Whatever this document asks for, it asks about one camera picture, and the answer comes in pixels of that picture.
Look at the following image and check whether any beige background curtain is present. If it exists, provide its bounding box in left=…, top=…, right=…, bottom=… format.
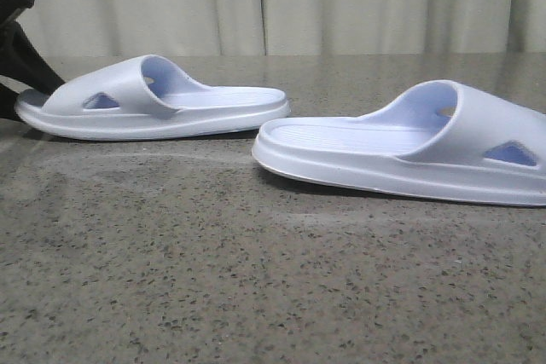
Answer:
left=20, top=0, right=545, bottom=56

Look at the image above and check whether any light blue slipper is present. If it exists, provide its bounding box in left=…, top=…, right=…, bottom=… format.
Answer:
left=15, top=55, right=290, bottom=141
left=252, top=79, right=545, bottom=206

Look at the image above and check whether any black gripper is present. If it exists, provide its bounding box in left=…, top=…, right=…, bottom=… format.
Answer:
left=0, top=0, right=65, bottom=119

